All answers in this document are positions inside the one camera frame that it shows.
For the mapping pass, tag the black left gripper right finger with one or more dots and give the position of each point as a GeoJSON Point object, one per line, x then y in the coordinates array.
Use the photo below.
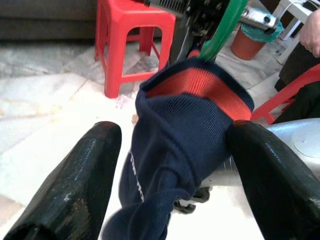
{"type": "Point", "coordinates": [275, 187]}

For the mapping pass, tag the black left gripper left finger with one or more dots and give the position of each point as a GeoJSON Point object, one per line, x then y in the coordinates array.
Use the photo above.
{"type": "Point", "coordinates": [75, 187]}

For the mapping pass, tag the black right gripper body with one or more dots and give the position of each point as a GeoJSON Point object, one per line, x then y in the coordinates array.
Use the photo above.
{"type": "Point", "coordinates": [205, 20]}

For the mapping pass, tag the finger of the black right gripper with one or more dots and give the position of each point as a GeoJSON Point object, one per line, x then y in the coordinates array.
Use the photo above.
{"type": "Point", "coordinates": [183, 42]}

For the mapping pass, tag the green plastic hanger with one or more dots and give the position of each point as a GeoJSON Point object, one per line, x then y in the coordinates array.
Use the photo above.
{"type": "Point", "coordinates": [225, 27]}

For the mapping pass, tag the navy garment orange collar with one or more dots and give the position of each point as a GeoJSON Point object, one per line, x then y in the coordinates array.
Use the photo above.
{"type": "Point", "coordinates": [180, 125]}

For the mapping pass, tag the person hand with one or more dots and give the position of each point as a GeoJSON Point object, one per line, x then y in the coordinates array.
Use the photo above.
{"type": "Point", "coordinates": [312, 37]}

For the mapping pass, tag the orange bin green liner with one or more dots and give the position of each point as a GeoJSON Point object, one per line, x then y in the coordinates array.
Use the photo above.
{"type": "Point", "coordinates": [246, 47]}

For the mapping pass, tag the red plastic stool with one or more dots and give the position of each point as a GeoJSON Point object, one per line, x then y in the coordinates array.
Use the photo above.
{"type": "Point", "coordinates": [115, 62]}

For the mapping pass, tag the red plastic chair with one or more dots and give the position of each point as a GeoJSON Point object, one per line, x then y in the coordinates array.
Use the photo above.
{"type": "Point", "coordinates": [275, 103]}

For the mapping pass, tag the white plastic stool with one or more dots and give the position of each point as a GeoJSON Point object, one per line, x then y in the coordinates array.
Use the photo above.
{"type": "Point", "coordinates": [290, 7]}

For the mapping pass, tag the brown fabric sofa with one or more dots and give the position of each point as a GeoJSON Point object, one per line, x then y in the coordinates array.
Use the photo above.
{"type": "Point", "coordinates": [45, 17]}

